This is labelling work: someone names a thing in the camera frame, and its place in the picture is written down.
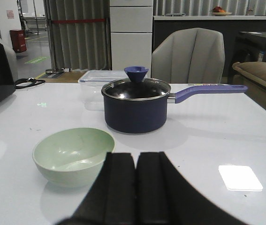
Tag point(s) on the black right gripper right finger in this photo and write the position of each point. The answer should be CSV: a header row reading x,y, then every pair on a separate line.
x,y
165,197

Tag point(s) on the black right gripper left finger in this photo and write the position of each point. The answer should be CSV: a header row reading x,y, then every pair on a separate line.
x,y
111,199

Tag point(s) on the green bowl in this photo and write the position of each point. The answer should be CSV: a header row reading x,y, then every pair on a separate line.
x,y
73,158

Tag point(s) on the dark blue saucepan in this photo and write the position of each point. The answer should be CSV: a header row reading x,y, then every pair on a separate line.
x,y
136,117

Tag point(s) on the glass lid blue knob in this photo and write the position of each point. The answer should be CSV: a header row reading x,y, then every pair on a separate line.
x,y
136,87

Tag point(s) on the clear plastic container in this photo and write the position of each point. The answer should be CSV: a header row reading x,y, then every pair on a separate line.
x,y
91,84

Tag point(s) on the beige upholstered chair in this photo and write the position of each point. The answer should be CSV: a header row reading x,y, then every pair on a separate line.
x,y
194,55

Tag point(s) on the tan cushion sofa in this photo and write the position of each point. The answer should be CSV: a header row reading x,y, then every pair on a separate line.
x,y
252,75

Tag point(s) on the white drawer cabinet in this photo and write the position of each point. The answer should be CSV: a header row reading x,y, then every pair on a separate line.
x,y
131,33

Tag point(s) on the red barrier belt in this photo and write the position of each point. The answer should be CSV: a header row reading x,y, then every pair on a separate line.
x,y
78,21

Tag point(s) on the red fire extinguisher box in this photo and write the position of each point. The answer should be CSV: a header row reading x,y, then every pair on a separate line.
x,y
18,40

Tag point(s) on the fruit plate on counter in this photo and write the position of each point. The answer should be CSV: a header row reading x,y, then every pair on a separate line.
x,y
219,11

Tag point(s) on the stanchion post with base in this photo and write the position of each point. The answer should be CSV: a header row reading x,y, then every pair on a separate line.
x,y
54,68

